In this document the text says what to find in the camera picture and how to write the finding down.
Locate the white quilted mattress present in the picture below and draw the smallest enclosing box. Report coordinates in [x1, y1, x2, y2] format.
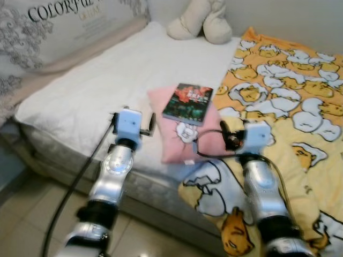
[14, 20, 243, 180]

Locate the printed white headboard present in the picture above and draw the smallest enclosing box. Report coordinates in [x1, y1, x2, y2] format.
[0, 0, 152, 127]

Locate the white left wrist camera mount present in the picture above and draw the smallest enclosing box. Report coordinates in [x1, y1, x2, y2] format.
[115, 108, 143, 141]

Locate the pink pillow with cartoon print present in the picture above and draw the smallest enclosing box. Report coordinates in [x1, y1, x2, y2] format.
[147, 85, 223, 164]

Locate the grey bed base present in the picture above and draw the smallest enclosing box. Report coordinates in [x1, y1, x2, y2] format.
[0, 120, 227, 255]

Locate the yellow cartoon print blanket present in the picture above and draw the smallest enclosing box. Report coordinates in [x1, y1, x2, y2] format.
[178, 27, 343, 257]

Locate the cream plush toy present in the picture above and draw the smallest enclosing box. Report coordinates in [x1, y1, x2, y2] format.
[167, 0, 233, 45]

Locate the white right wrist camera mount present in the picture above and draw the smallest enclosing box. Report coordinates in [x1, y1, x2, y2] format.
[243, 122, 274, 156]

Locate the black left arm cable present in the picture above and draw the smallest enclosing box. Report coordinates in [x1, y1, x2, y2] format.
[42, 111, 118, 257]

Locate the dark book with red cover art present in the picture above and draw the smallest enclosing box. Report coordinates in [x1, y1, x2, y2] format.
[162, 83, 214, 127]

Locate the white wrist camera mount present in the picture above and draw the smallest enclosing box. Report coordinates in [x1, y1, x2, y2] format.
[115, 108, 143, 141]
[243, 122, 274, 156]

